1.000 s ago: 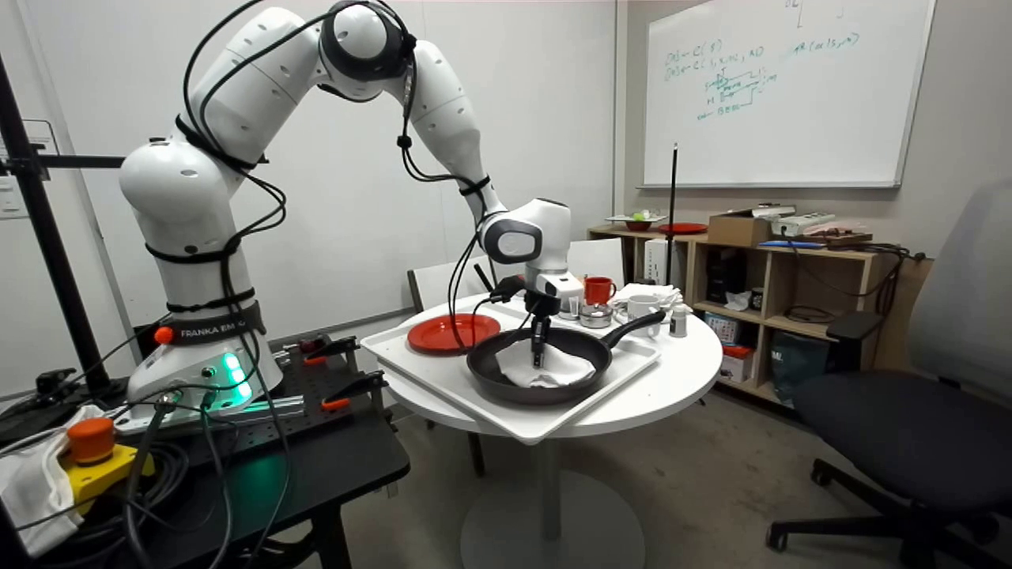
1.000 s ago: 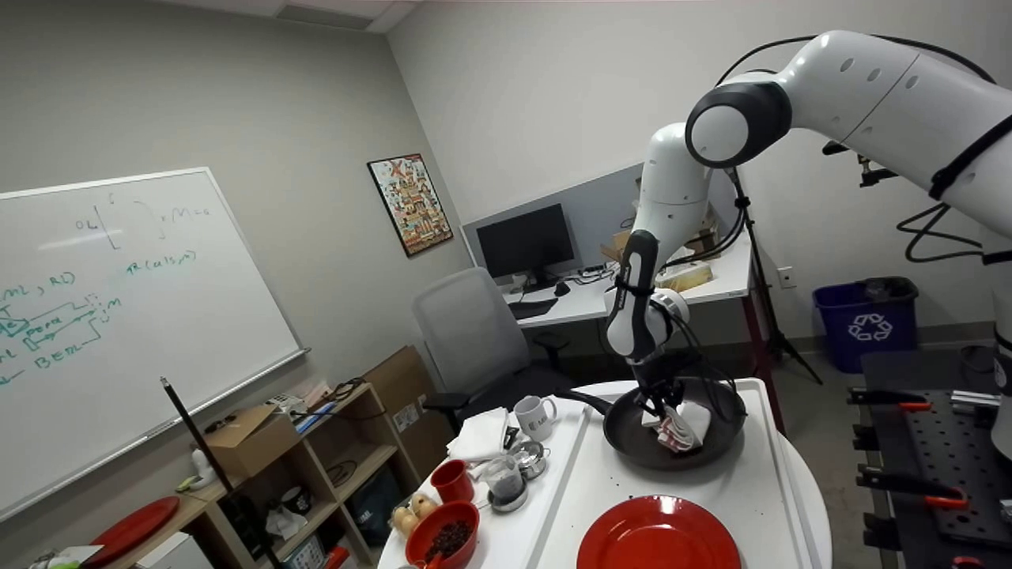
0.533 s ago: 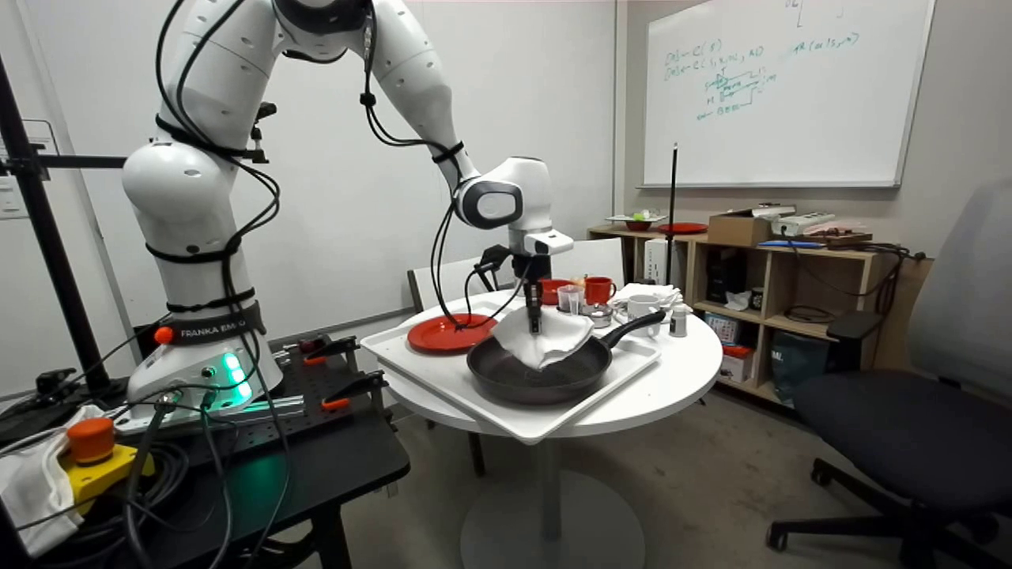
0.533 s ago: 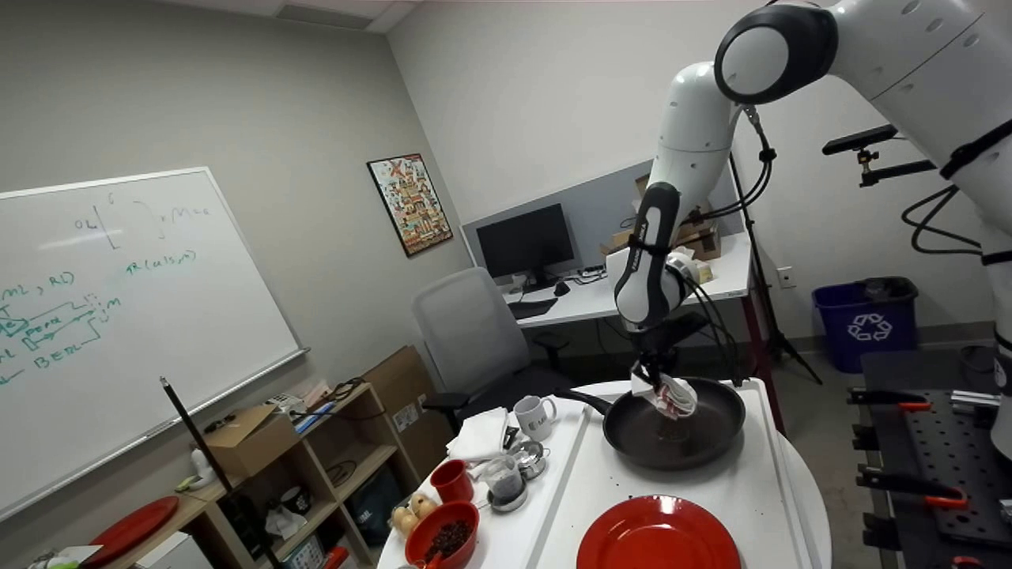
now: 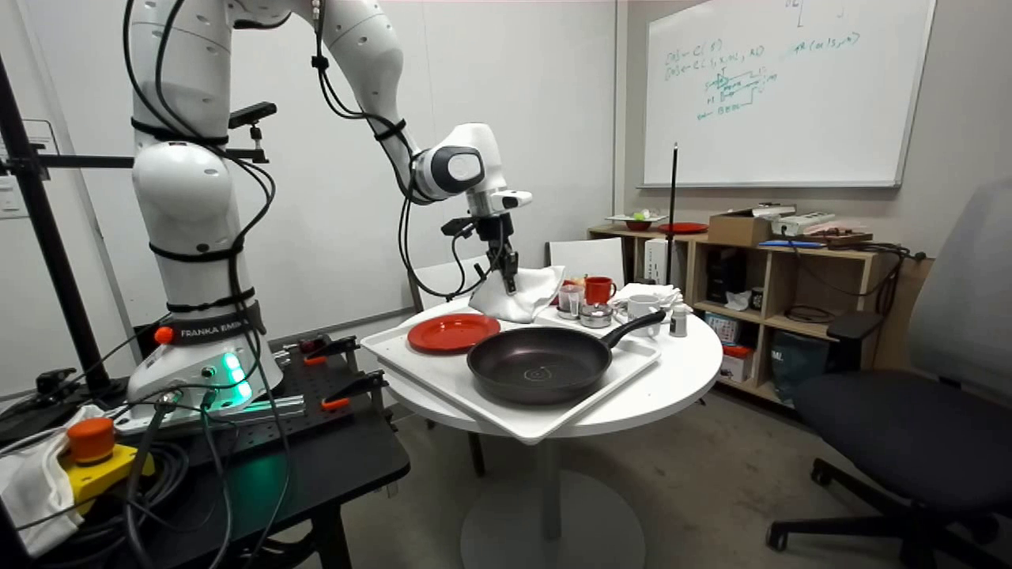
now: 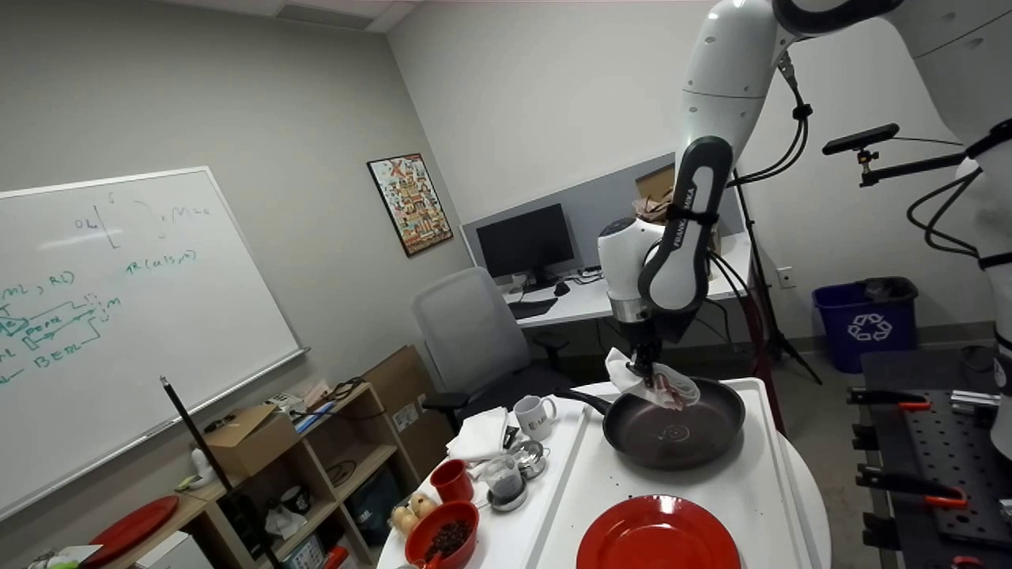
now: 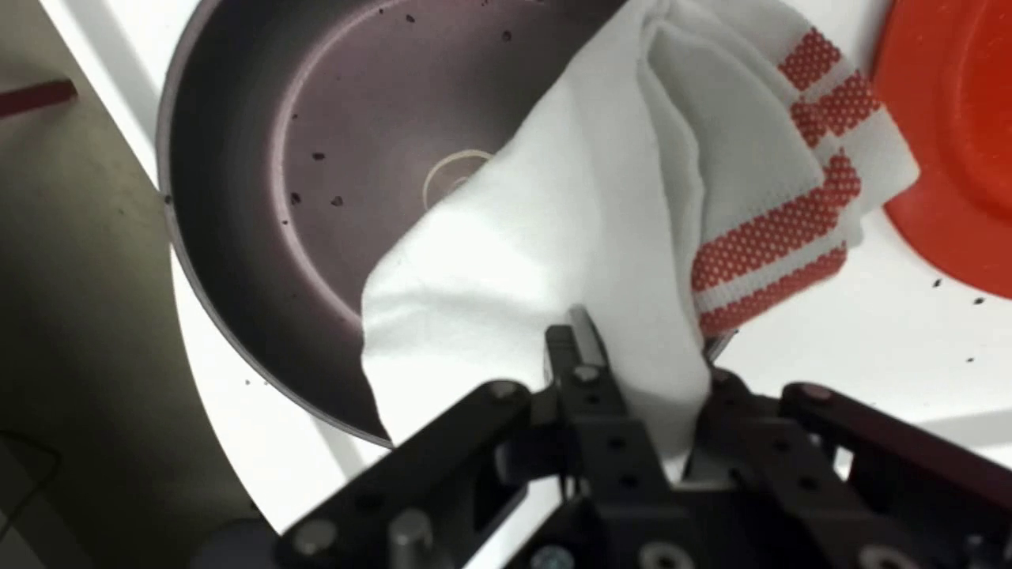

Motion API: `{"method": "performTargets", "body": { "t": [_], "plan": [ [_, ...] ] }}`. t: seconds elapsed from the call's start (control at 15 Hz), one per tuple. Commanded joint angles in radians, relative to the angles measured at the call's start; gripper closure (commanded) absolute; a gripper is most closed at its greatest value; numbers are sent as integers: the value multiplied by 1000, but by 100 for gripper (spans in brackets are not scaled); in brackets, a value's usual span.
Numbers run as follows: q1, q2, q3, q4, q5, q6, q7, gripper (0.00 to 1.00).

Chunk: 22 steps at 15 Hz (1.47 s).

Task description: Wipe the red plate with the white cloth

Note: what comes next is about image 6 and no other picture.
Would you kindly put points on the black workbench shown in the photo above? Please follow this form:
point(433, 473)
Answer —
point(937, 443)

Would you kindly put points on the small cardboard box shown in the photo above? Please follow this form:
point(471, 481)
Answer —
point(241, 443)

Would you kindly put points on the black tripod stand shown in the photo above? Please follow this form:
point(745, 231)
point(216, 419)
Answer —
point(761, 303)

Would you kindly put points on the wooden shelf unit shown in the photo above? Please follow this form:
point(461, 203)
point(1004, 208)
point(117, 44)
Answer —
point(337, 460)

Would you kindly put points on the wall whiteboard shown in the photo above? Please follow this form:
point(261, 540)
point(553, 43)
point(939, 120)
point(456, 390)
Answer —
point(136, 326)

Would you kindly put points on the white cloth with red stripes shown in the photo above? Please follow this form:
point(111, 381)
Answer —
point(681, 390)

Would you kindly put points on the red bowl with dark contents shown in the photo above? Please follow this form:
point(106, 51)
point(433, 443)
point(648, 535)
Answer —
point(443, 539)

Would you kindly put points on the white office desk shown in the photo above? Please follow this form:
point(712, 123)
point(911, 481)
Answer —
point(575, 303)

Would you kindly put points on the red cup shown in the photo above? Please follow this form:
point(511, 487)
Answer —
point(454, 481)

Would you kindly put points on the white rectangular tray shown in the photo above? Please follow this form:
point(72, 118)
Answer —
point(768, 495)

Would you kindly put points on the black keyboard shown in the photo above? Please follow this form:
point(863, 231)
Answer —
point(533, 308)

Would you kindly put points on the black computer monitor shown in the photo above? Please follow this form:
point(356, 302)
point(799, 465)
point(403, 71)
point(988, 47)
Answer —
point(526, 240)

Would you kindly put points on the black camera bar on mount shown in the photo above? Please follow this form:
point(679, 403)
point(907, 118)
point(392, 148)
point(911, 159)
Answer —
point(857, 137)

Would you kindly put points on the blue recycling bin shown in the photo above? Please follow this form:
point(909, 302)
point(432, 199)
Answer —
point(863, 326)

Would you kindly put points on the stack of books and papers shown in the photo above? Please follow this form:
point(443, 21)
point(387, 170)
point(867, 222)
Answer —
point(307, 407)

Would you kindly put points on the large cardboard box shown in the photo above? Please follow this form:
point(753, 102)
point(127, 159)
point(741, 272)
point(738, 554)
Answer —
point(407, 390)

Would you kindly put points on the framed colourful poster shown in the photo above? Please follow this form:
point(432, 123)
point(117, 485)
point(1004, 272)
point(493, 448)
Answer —
point(411, 203)

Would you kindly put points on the thin black pole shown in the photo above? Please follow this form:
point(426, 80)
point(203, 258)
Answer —
point(207, 453)

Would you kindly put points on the folded white napkin cloth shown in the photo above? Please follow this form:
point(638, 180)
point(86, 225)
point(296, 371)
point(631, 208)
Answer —
point(479, 434)

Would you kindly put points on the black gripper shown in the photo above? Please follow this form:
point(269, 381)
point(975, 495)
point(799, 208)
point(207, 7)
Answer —
point(654, 342)

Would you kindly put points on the pale eggs pile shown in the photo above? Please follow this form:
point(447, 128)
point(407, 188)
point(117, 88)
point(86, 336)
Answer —
point(411, 513)

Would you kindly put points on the black frying pan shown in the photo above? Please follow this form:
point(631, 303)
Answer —
point(674, 436)

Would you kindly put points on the grey office chair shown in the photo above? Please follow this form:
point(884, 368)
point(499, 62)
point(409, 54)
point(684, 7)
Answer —
point(469, 326)

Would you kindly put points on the grey desk partition panel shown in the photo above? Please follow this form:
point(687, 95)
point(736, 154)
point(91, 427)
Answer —
point(602, 199)

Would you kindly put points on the red disc plate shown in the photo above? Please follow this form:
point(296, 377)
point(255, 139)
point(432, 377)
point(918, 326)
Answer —
point(132, 530)

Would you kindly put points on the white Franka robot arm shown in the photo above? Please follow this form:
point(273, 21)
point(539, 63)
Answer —
point(727, 74)

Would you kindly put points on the small metal cup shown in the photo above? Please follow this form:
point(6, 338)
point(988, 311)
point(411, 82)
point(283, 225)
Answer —
point(526, 460)
point(507, 487)

